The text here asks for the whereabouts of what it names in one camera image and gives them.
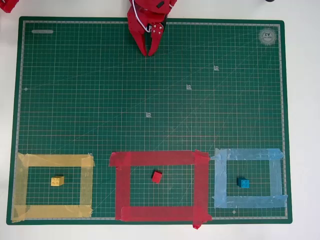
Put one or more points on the yellow tape square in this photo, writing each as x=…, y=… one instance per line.
x=50, y=160

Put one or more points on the red tape square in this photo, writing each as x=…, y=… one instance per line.
x=160, y=157

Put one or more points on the blue cube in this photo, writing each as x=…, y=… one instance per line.
x=243, y=183

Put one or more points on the green cutting mat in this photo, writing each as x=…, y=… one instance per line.
x=150, y=100

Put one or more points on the red robot arm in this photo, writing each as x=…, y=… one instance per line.
x=152, y=7

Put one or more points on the red leader arm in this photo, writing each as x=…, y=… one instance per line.
x=8, y=6

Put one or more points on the blue tape square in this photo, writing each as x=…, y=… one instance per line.
x=250, y=153

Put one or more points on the red cube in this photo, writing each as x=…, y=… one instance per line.
x=156, y=177

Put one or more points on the yellow cube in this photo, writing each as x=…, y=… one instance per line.
x=57, y=181

